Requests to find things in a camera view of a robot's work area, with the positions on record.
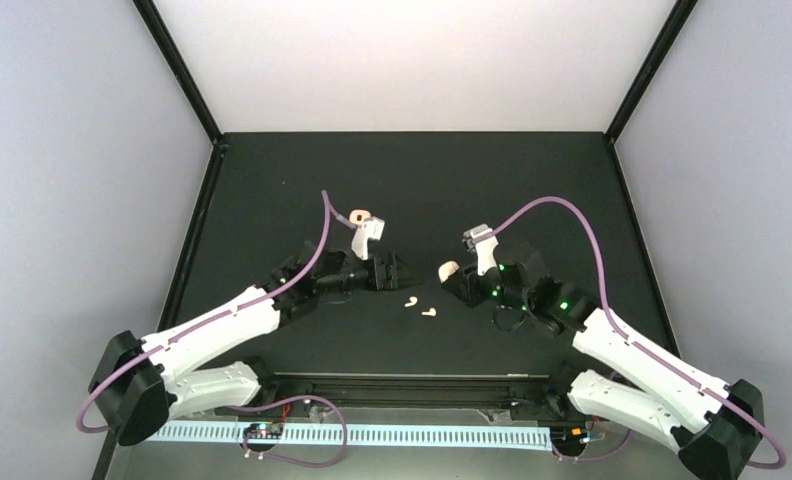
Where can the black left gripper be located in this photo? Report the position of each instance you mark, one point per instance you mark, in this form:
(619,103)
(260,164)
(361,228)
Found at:
(389,271)

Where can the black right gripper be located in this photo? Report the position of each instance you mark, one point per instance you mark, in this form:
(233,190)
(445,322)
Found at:
(464,291)

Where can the beige earbud charging case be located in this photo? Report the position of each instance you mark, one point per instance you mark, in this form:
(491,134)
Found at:
(447,270)

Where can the small beige square case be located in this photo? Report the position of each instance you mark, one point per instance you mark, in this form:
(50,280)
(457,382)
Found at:
(359,216)

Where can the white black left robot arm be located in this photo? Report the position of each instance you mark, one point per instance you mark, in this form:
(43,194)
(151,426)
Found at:
(142,383)

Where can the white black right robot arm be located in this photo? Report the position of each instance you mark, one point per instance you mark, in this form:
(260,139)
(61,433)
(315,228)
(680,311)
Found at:
(711,425)

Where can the small green circuit board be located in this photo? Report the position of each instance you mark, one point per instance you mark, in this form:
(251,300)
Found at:
(263,432)

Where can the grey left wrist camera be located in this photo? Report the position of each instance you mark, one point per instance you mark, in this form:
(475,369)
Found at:
(369,230)

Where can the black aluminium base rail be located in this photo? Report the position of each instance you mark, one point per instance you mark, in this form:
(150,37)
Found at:
(523,396)

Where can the light blue slotted cable duct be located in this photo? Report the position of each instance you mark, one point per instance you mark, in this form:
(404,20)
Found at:
(530,438)

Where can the black left frame post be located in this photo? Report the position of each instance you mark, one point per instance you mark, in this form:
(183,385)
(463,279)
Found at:
(161,35)

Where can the black frame post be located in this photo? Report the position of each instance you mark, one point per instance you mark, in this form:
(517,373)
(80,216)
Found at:
(654,59)
(161,35)

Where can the black right frame post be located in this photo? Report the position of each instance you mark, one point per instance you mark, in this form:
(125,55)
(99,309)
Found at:
(654,59)

